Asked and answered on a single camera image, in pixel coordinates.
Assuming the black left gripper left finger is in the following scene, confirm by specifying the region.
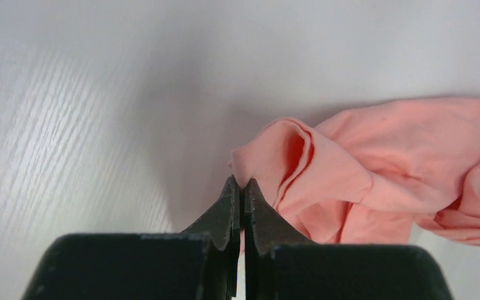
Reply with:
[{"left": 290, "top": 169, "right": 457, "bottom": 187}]
[{"left": 23, "top": 177, "right": 240, "bottom": 299}]

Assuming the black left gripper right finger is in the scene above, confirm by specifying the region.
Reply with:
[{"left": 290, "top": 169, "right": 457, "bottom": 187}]
[{"left": 244, "top": 179, "right": 452, "bottom": 299}]

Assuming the salmon pink t-shirt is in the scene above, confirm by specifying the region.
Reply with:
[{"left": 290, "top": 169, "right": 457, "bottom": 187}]
[{"left": 229, "top": 98, "right": 480, "bottom": 246}]

